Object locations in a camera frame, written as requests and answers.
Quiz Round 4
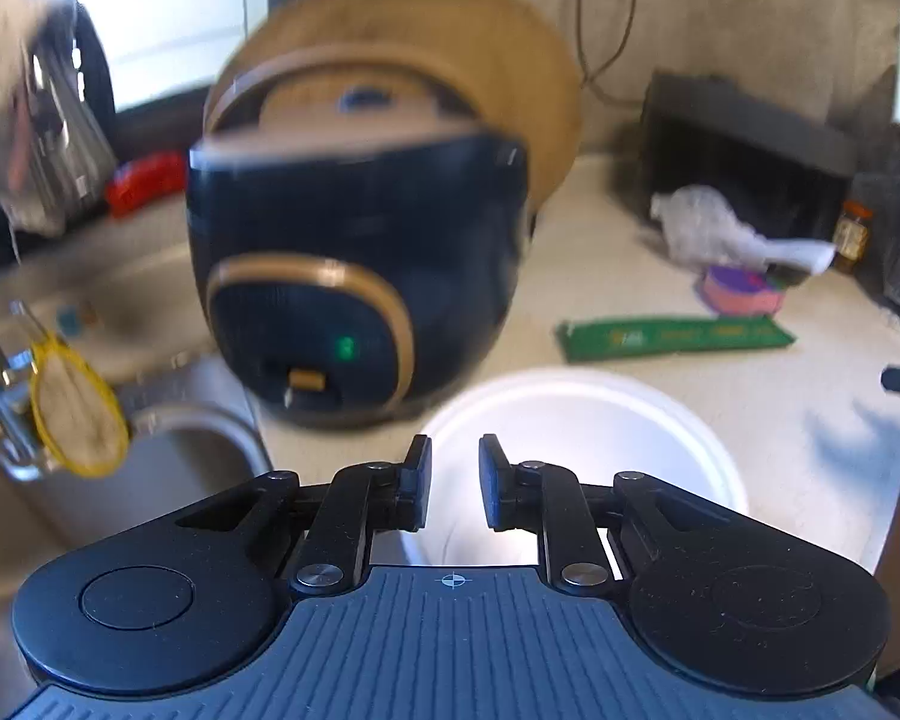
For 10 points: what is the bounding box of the white paper noodle bowl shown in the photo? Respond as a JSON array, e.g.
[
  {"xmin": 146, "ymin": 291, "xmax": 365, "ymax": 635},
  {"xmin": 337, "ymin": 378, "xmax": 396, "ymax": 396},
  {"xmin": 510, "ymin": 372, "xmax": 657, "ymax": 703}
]
[{"xmin": 400, "ymin": 367, "xmax": 749, "ymax": 566}]

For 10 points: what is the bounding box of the green snack wrapper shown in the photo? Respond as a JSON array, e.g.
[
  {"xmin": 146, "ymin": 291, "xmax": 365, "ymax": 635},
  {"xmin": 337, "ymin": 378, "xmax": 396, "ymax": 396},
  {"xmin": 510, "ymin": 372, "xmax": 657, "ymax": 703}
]
[{"xmin": 554, "ymin": 316, "xmax": 795, "ymax": 364}]

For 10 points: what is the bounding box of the glass jar with orange lid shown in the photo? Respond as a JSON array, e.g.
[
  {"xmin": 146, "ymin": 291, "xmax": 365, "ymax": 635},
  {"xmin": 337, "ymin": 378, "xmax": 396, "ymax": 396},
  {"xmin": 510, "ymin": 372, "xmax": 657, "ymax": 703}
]
[{"xmin": 832, "ymin": 200, "xmax": 873, "ymax": 273}]

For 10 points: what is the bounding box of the purple pink sponge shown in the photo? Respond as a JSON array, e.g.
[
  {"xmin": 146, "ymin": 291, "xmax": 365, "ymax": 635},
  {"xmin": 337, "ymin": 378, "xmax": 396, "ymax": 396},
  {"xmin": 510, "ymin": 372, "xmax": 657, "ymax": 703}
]
[{"xmin": 699, "ymin": 265, "xmax": 784, "ymax": 317}]

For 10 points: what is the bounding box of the black square appliance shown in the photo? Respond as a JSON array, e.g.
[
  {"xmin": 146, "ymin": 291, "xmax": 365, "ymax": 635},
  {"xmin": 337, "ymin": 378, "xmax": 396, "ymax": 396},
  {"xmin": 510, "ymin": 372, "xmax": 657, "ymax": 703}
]
[{"xmin": 635, "ymin": 71, "xmax": 857, "ymax": 241}]

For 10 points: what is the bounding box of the crumpled clear plastic bag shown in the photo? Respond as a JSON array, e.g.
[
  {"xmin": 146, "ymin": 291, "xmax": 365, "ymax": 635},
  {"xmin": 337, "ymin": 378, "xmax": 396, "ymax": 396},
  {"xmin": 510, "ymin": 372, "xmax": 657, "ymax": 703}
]
[{"xmin": 650, "ymin": 185, "xmax": 836, "ymax": 277}]

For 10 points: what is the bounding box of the navy gold rice cooker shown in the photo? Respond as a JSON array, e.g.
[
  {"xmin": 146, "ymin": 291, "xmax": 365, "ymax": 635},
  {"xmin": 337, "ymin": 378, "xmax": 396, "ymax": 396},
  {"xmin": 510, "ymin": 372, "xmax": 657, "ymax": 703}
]
[{"xmin": 187, "ymin": 44, "xmax": 528, "ymax": 427}]

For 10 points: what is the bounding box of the steel sink faucet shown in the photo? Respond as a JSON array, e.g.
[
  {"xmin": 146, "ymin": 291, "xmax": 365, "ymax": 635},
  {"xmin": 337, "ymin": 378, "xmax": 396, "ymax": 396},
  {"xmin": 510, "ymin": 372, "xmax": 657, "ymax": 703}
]
[{"xmin": 0, "ymin": 346, "xmax": 46, "ymax": 481}]

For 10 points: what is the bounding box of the red object by window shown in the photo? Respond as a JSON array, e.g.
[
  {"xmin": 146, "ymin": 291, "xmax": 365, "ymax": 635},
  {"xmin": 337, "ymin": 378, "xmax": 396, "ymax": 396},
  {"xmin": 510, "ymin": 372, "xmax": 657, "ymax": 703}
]
[{"xmin": 105, "ymin": 151, "xmax": 187, "ymax": 218}]

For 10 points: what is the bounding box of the round wooden cutting board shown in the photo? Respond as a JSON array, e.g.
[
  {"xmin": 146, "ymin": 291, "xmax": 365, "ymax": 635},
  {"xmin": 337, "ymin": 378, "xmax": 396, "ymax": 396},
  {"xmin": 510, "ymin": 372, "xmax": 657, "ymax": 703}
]
[{"xmin": 203, "ymin": 0, "xmax": 582, "ymax": 211}]

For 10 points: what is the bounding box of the steel kettle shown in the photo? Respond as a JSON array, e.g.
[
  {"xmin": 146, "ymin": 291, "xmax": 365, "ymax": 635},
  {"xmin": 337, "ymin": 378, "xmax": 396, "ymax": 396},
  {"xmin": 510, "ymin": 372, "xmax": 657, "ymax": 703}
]
[{"xmin": 0, "ymin": 0, "xmax": 116, "ymax": 238}]

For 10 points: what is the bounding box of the black power cable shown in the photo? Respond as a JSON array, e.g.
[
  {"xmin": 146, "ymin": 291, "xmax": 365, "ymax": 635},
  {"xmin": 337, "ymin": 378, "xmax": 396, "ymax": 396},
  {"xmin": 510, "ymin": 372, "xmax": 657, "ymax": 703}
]
[{"xmin": 572, "ymin": 0, "xmax": 644, "ymax": 107}]

